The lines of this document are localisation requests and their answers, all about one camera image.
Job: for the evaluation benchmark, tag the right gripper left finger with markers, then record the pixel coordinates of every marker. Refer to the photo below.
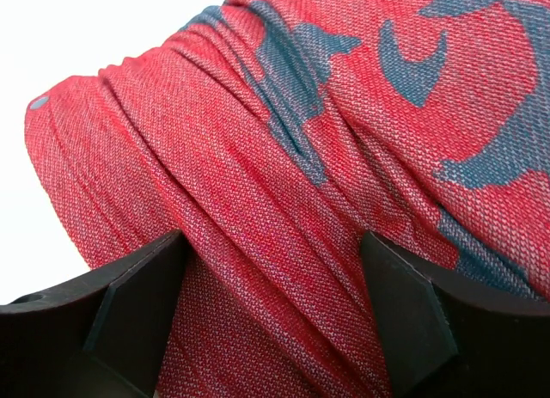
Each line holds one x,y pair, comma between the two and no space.
101,334

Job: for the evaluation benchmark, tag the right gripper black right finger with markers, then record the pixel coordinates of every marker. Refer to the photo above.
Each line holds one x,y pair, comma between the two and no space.
445,335

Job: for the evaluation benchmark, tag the red printed pillowcase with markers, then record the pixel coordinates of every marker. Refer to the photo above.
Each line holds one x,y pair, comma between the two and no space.
273,134

